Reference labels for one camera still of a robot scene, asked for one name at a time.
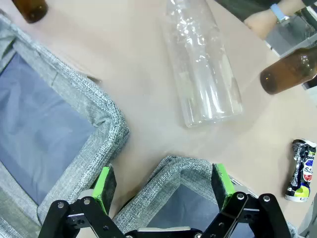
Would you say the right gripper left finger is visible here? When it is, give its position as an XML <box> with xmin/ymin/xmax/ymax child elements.
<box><xmin>37</xmin><ymin>165</ymin><xmax>127</xmax><ymax>238</ymax></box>

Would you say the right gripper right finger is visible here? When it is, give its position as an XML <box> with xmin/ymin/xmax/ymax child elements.
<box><xmin>198</xmin><ymin>163</ymin><xmax>292</xmax><ymax>238</ymax></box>

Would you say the crushed black blue can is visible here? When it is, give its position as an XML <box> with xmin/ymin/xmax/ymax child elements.
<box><xmin>284</xmin><ymin>138</ymin><xmax>317</xmax><ymax>203</ymax></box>

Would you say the brown glass bottle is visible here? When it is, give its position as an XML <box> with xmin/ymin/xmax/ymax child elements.
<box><xmin>259</xmin><ymin>46</ymin><xmax>317</xmax><ymax>95</ymax></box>
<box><xmin>11</xmin><ymin>0</ymin><xmax>49</xmax><ymax>24</ymax></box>

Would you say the grey fabric basket labelled Can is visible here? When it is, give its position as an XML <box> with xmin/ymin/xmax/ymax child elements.
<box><xmin>111</xmin><ymin>155</ymin><xmax>298</xmax><ymax>238</ymax></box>

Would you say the grey fabric basket labelled Plastic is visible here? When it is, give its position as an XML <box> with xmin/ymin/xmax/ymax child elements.
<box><xmin>0</xmin><ymin>12</ymin><xmax>131</xmax><ymax>238</ymax></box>

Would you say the person's left hand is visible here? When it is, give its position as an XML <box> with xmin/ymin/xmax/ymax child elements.
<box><xmin>243</xmin><ymin>8</ymin><xmax>279</xmax><ymax>39</ymax></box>

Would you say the clear plastic bottle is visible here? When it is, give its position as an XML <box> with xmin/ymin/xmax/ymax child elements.
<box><xmin>164</xmin><ymin>0</ymin><xmax>244</xmax><ymax>128</ymax></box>

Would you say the person in black cardigan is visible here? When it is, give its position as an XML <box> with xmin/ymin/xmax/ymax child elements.
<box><xmin>214</xmin><ymin>0</ymin><xmax>273</xmax><ymax>22</ymax></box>

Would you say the blue band wristwatch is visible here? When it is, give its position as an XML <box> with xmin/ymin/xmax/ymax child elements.
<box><xmin>269</xmin><ymin>2</ymin><xmax>290</xmax><ymax>25</ymax></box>

